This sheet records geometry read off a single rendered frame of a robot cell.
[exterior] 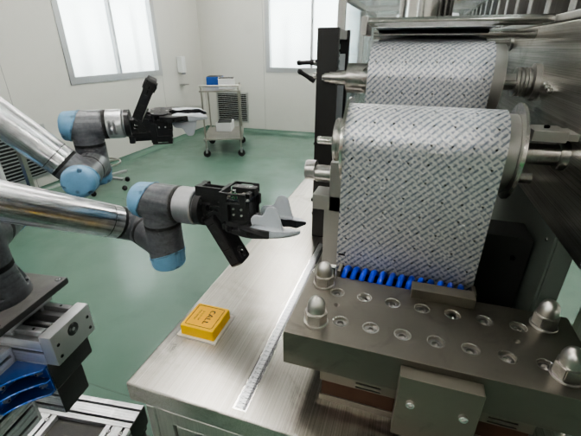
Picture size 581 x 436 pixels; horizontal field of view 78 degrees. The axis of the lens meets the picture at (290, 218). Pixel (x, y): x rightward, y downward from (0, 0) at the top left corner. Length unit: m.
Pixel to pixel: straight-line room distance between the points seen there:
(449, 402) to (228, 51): 6.61
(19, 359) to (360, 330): 0.90
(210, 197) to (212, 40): 6.37
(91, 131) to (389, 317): 0.84
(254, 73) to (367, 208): 6.14
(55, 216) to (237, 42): 6.14
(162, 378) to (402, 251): 0.46
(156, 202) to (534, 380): 0.66
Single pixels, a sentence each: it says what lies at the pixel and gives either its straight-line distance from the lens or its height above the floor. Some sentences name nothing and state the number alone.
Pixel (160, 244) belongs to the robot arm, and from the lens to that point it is 0.80.
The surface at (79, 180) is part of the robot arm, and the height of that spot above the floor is 1.13.
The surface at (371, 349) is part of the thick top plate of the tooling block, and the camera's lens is 0.53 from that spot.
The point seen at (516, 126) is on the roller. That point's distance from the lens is 0.63.
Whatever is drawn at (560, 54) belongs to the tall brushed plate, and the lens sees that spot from 0.82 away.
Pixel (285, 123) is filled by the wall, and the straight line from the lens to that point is 6.59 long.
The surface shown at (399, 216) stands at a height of 1.14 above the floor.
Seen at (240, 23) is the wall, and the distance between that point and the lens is 6.77.
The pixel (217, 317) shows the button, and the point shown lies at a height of 0.92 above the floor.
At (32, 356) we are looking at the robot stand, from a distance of 1.16.
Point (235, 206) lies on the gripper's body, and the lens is 0.68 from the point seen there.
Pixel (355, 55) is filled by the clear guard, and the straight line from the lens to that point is 1.63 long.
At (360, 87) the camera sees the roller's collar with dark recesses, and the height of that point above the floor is 1.32.
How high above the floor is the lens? 1.40
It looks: 25 degrees down
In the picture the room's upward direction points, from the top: straight up
